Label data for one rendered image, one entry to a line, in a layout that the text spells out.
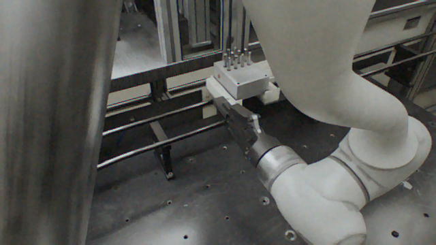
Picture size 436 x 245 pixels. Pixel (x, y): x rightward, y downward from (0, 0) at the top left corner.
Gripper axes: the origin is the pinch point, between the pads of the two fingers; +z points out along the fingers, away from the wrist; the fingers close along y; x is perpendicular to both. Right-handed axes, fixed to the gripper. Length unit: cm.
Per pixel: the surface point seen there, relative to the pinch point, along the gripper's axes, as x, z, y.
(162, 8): 6.4, 20.5, 18.7
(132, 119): 17.1, 35.0, -23.2
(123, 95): 3, 146, -88
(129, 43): 12.3, 38.1, 3.1
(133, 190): 25.5, 2.2, -19.8
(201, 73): -60, 147, -88
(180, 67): 3.2, 20.5, 1.5
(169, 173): 15.6, 1.6, -18.0
